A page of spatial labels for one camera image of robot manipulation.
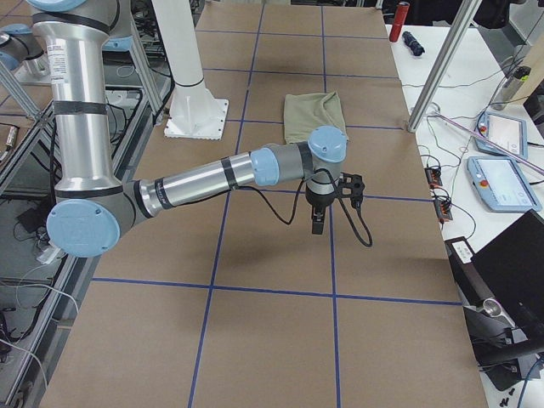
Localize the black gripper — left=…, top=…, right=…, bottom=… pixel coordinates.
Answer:
left=305, top=187, right=336, bottom=235

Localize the olive green long-sleeve shirt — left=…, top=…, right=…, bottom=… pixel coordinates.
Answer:
left=283, top=91, right=349, bottom=145

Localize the spare grey robot arm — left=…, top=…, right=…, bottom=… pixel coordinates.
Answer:
left=1, top=23, right=50, bottom=79

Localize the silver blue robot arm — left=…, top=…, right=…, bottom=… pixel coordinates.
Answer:
left=31, top=1, right=347, bottom=258

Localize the brown paper table cover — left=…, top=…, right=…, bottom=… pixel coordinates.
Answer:
left=41, top=3, right=487, bottom=407

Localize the orange black connector board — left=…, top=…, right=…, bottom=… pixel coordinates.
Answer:
left=424, top=167, right=453, bottom=224

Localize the black box with label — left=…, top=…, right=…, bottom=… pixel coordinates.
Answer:
left=445, top=236, right=494, bottom=306

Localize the lower teach pendant tablet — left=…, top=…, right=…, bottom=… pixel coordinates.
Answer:
left=467, top=156, right=542, bottom=213

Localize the teach pendant tablet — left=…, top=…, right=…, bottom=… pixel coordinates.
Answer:
left=475, top=112, right=528, bottom=159
left=467, top=156, right=542, bottom=213

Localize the dark blue folded cloth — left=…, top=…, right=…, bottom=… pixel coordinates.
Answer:
left=402, top=31, right=425, bottom=57

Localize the black monitor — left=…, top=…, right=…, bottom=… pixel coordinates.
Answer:
left=472, top=210, right=543, bottom=337

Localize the upper teach pendant tablet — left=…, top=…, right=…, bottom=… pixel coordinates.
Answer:
left=475, top=112, right=528, bottom=159

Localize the red cylindrical bottle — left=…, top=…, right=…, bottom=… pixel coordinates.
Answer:
left=388, top=1, right=410, bottom=43

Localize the white power strip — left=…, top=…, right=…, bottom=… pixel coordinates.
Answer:
left=37, top=245, right=61, bottom=264

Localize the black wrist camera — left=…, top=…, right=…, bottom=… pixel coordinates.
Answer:
left=338, top=173, right=366, bottom=210

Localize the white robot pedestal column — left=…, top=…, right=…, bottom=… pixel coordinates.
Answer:
left=152, top=0, right=229, bottom=140

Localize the aluminium frame post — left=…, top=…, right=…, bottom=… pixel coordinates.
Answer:
left=406, top=0, right=482, bottom=133

